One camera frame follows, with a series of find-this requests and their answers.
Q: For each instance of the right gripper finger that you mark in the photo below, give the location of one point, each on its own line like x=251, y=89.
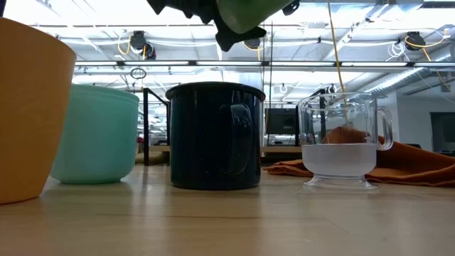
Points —
x=291, y=6

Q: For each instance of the thin black pole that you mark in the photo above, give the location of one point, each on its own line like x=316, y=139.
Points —
x=271, y=71

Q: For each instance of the orange cloth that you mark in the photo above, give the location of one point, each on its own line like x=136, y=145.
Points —
x=409, y=167

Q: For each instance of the turquoise mug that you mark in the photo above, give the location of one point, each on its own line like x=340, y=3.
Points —
x=96, y=142

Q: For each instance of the dark computer monitor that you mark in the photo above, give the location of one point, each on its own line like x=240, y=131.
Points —
x=282, y=122

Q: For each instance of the beige cloth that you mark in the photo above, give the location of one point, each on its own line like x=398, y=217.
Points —
x=156, y=159

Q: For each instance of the dark blue enamel mug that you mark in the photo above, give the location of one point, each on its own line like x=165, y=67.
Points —
x=206, y=142

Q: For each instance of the clear plastic cup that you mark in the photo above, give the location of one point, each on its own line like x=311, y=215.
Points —
x=339, y=160

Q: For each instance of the light green cup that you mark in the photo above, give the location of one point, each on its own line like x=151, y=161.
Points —
x=249, y=14

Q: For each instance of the dark wall screen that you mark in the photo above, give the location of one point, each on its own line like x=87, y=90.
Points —
x=444, y=131

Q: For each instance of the orange plastic cup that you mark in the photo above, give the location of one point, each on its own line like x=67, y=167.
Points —
x=32, y=117

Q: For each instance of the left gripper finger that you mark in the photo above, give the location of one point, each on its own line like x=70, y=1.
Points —
x=229, y=39

